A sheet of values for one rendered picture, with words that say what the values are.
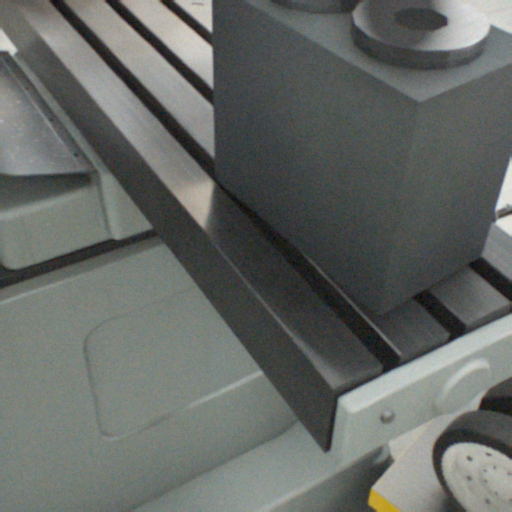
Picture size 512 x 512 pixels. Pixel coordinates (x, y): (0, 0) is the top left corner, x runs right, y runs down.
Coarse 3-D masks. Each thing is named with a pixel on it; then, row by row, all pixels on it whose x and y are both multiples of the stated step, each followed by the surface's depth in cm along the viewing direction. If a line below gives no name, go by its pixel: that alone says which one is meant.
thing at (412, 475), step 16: (480, 400) 125; (448, 416) 122; (432, 432) 120; (416, 448) 118; (400, 464) 115; (416, 464) 115; (384, 480) 113; (400, 480) 113; (416, 480) 113; (432, 480) 113; (384, 496) 111; (400, 496) 111; (416, 496) 111; (432, 496) 111
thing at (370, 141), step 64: (256, 0) 55; (320, 0) 53; (384, 0) 52; (448, 0) 53; (256, 64) 57; (320, 64) 51; (384, 64) 48; (448, 64) 48; (256, 128) 61; (320, 128) 54; (384, 128) 48; (448, 128) 48; (256, 192) 65; (320, 192) 57; (384, 192) 51; (448, 192) 53; (320, 256) 60; (384, 256) 54; (448, 256) 59
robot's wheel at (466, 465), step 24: (456, 432) 101; (480, 432) 98; (504, 432) 97; (432, 456) 107; (456, 456) 106; (480, 456) 102; (504, 456) 96; (456, 480) 107; (480, 480) 105; (504, 480) 102; (456, 504) 108; (480, 504) 107; (504, 504) 104
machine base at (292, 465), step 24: (288, 432) 143; (240, 456) 139; (264, 456) 139; (288, 456) 139; (312, 456) 139; (360, 456) 140; (384, 456) 142; (192, 480) 135; (216, 480) 135; (240, 480) 135; (264, 480) 135; (288, 480) 136; (312, 480) 136; (336, 480) 138; (360, 480) 141; (144, 504) 131; (168, 504) 132; (192, 504) 132; (216, 504) 132; (240, 504) 132; (264, 504) 132; (288, 504) 134; (312, 504) 136; (336, 504) 139; (360, 504) 143
